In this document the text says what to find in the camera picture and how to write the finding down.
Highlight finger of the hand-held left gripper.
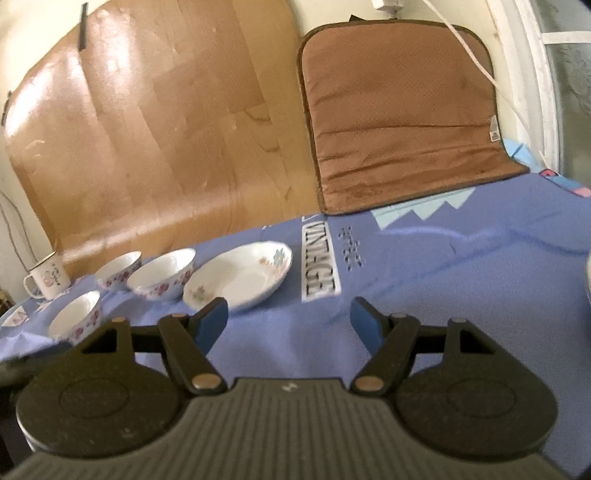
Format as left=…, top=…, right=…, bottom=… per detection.
left=0, top=344, right=70, bottom=393

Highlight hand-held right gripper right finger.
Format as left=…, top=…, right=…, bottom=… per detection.
left=349, top=296, right=498, bottom=397

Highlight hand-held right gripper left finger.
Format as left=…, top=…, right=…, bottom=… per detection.
left=69, top=296, right=230, bottom=397

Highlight white bowl pink flowers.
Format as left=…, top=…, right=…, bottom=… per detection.
left=48, top=290, right=102, bottom=346
left=126, top=248, right=197, bottom=302
left=95, top=251, right=143, bottom=291

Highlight white enamel mug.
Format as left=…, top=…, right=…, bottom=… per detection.
left=23, top=252, right=71, bottom=300

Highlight blue printed blanket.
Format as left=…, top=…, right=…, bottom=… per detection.
left=0, top=171, right=591, bottom=444

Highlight wood pattern sheet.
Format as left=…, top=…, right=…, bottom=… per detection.
left=4, top=0, right=324, bottom=278

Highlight brown seat cushion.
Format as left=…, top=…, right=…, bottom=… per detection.
left=295, top=21, right=531, bottom=216

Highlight pink patterned cloth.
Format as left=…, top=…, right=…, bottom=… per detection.
left=537, top=168, right=591, bottom=199

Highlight white power adapter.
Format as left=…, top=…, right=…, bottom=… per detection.
left=371, top=0, right=408, bottom=18

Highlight frosted floral window glass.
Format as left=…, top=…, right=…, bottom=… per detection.
left=529, top=0, right=591, bottom=182

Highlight thin grey cable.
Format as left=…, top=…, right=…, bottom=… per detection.
left=0, top=188, right=38, bottom=266

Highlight white power cable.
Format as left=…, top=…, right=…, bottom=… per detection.
left=422, top=0, right=548, bottom=168

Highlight white window frame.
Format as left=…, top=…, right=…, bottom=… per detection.
left=484, top=0, right=575, bottom=177

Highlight black strap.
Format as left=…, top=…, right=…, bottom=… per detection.
left=78, top=3, right=90, bottom=51

